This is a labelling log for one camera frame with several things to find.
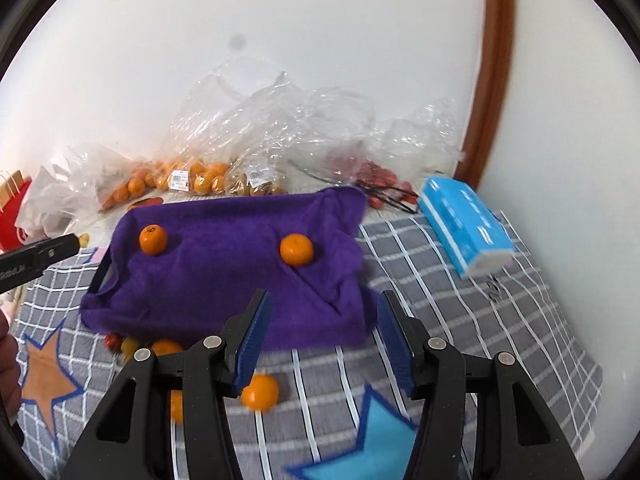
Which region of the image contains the clear bag of mandarins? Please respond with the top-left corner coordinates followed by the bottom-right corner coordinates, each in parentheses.
top-left (95, 72), bottom-right (236, 211)

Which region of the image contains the brown wooden door frame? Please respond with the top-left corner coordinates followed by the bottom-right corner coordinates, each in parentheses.
top-left (467, 0), bottom-right (516, 193)

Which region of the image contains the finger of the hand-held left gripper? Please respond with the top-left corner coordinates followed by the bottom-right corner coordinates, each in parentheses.
top-left (0, 232), bottom-right (82, 293)

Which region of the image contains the person's left hand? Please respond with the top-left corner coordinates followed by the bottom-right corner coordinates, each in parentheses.
top-left (0, 305), bottom-right (22, 423)

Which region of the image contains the white plastic bag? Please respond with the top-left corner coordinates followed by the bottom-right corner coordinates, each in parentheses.
top-left (15, 142), bottom-right (116, 238)

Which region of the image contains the grey checked blanket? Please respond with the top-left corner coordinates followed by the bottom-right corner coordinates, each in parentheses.
top-left (10, 205), bottom-right (603, 480)

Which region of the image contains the black tray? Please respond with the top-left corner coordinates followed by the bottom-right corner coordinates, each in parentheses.
top-left (90, 247), bottom-right (118, 296)

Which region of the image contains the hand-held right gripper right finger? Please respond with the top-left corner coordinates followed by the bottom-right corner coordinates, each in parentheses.
top-left (376, 290), bottom-right (586, 480)

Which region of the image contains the purple towel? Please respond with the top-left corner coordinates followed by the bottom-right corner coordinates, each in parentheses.
top-left (80, 186), bottom-right (378, 351)

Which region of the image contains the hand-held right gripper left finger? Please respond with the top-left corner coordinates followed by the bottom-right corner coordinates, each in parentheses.
top-left (60, 287), bottom-right (273, 480)

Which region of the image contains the blue tissue pack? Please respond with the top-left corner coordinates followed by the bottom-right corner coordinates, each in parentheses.
top-left (416, 176), bottom-right (516, 278)

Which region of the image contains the clear bag of longans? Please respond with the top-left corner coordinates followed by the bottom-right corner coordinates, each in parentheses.
top-left (225, 72), bottom-right (313, 198)

